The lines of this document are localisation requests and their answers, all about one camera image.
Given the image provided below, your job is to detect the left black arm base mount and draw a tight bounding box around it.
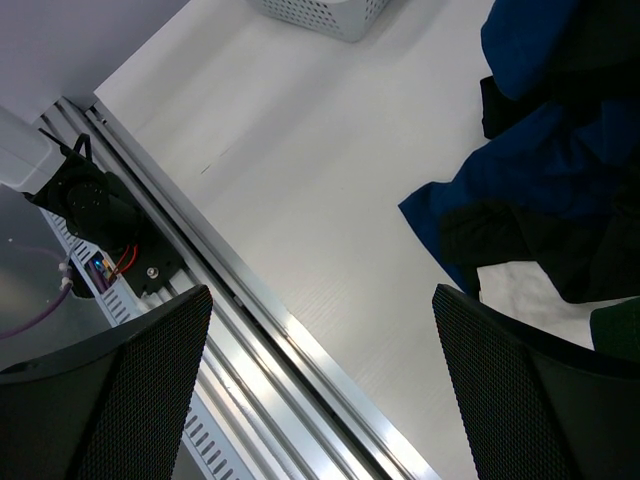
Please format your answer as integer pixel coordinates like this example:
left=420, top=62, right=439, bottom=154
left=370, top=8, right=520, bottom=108
left=117, top=232, right=185, bottom=298

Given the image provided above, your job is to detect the white plastic basket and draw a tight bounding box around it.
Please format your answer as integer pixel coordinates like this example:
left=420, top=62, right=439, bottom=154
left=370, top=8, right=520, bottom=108
left=249, top=0, right=389, bottom=43

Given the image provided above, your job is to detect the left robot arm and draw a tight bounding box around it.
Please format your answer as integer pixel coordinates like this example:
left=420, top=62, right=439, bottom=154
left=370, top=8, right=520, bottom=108
left=1, top=108, right=144, bottom=251

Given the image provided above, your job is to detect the green and white raglan shirt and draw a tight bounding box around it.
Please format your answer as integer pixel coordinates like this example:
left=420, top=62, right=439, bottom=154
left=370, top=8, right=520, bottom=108
left=474, top=259, right=640, bottom=354

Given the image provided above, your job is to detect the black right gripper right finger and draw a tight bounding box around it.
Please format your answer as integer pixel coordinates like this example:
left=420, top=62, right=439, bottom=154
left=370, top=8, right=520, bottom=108
left=432, top=284, right=639, bottom=479

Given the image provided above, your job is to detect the blue t-shirt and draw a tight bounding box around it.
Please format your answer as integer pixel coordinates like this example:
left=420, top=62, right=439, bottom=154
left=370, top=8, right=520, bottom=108
left=400, top=1, right=639, bottom=296

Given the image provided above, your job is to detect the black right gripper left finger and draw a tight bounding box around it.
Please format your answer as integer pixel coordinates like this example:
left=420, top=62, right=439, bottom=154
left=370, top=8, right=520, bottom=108
left=1, top=285, right=213, bottom=479

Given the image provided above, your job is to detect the black t-shirt middle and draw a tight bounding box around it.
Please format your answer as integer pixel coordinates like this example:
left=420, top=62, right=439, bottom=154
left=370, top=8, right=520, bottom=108
left=440, top=97, right=639, bottom=303

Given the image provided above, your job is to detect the left small circuit board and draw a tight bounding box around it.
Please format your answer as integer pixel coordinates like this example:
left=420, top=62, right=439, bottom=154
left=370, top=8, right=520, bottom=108
left=85, top=252, right=117, bottom=294

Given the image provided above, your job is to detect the white perforated cable duct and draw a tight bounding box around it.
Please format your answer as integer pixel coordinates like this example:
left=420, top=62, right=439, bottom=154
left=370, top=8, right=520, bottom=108
left=39, top=207, right=251, bottom=480

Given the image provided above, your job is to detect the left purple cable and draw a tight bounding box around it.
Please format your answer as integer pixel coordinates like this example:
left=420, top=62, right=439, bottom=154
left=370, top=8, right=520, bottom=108
left=0, top=244, right=76, bottom=341

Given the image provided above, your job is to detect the aluminium rail frame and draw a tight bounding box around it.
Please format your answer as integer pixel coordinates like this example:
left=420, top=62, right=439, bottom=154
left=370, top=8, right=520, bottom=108
left=37, top=100, right=435, bottom=479

